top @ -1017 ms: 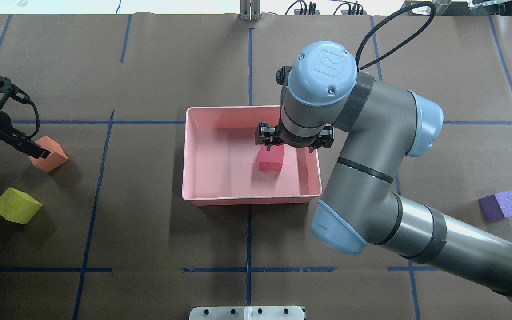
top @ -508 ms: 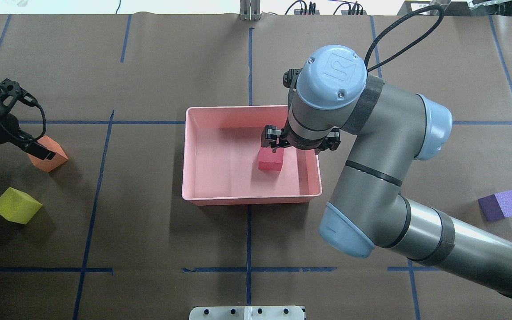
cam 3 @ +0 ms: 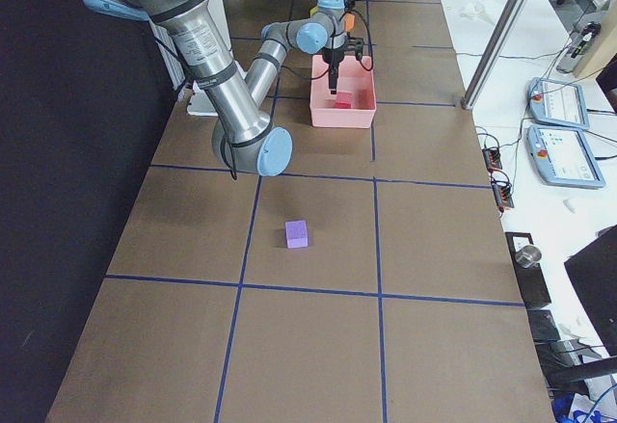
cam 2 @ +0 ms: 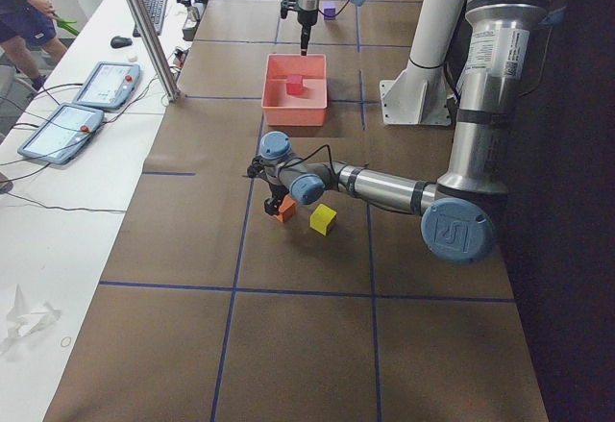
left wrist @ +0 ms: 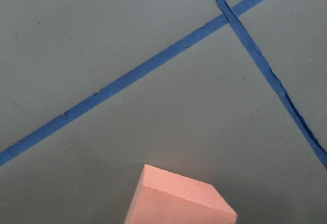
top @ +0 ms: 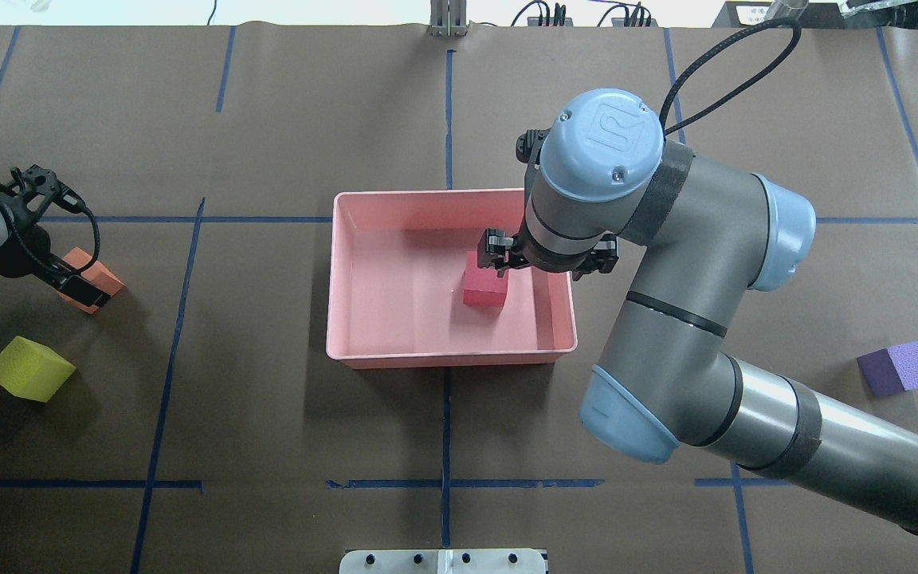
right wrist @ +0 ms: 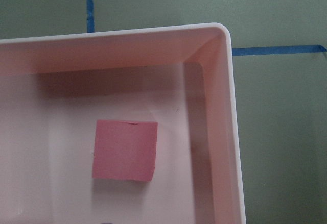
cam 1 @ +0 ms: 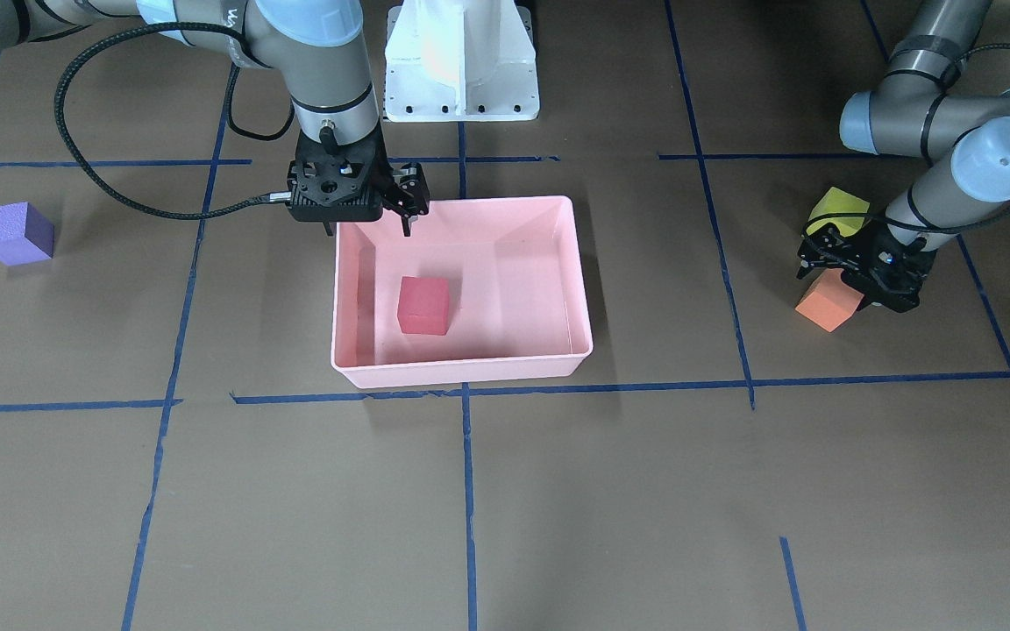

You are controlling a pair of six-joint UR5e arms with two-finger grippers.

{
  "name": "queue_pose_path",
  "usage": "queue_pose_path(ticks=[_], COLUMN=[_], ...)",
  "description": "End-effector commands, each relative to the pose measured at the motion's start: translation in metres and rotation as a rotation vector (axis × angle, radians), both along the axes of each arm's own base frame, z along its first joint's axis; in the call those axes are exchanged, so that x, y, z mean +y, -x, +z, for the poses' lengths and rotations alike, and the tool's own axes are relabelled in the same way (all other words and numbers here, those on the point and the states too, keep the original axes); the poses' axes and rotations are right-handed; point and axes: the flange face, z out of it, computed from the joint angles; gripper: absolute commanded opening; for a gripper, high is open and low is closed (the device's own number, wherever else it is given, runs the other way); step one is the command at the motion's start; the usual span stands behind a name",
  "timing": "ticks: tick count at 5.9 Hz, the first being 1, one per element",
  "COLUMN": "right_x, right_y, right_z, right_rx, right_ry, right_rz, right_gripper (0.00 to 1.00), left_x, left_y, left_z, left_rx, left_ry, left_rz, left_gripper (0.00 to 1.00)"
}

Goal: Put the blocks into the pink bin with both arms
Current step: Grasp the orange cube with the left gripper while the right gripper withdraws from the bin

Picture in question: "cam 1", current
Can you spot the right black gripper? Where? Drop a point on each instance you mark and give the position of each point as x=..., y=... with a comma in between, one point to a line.
x=406, y=189

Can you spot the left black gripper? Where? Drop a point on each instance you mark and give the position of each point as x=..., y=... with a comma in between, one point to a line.
x=856, y=255

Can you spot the orange foam block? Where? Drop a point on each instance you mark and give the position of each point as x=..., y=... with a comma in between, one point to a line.
x=829, y=301

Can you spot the red foam block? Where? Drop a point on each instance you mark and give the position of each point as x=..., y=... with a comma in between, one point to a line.
x=423, y=306

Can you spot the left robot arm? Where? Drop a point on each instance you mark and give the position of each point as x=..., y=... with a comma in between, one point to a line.
x=965, y=141

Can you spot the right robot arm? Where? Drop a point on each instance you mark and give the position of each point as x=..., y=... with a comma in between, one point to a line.
x=317, y=46

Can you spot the pink plastic bin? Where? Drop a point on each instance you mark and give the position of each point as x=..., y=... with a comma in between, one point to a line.
x=519, y=306

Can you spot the yellow foam block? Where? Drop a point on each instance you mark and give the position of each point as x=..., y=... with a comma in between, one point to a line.
x=846, y=212

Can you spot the purple foam block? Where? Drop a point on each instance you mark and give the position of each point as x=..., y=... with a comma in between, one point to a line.
x=26, y=235

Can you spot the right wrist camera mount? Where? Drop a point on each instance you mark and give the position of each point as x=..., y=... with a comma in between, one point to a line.
x=404, y=190

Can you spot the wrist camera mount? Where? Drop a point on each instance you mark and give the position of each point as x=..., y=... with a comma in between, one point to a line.
x=404, y=190
x=827, y=248

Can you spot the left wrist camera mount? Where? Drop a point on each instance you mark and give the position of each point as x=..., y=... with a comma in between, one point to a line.
x=827, y=248

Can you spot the white pedestal column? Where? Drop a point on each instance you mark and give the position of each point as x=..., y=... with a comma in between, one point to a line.
x=461, y=61

